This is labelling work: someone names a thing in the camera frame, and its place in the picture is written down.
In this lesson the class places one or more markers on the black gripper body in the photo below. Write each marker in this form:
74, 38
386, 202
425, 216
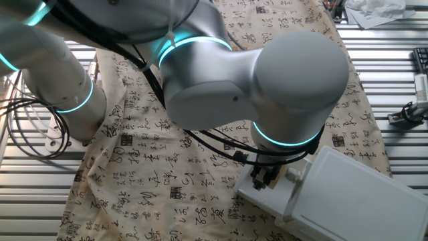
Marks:
265, 172

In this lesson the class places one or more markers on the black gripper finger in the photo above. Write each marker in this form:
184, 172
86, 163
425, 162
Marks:
259, 184

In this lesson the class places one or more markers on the black drawer knob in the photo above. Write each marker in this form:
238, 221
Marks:
240, 156

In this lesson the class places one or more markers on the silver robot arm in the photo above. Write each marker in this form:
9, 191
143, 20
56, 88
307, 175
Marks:
294, 73

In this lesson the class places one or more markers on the white plastic drawer cabinet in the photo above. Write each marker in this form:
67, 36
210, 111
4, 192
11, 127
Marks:
351, 201

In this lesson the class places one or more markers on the beige calligraphy print cloth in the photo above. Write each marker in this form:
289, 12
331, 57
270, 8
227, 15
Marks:
150, 184

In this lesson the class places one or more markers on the white zip tie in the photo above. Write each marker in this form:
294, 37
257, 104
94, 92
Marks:
170, 36

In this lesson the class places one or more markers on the white ribbed device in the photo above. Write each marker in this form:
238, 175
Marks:
422, 87

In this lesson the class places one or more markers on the flat white paper sheet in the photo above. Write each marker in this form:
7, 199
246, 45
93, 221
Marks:
374, 22

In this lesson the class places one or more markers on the black keyboard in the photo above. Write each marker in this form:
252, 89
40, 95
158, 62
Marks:
422, 60

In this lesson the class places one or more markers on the crumpled white paper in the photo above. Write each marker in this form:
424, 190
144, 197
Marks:
384, 8

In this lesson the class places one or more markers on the grey metal mount bracket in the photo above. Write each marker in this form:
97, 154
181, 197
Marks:
337, 11

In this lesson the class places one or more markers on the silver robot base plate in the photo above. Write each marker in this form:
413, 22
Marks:
55, 140

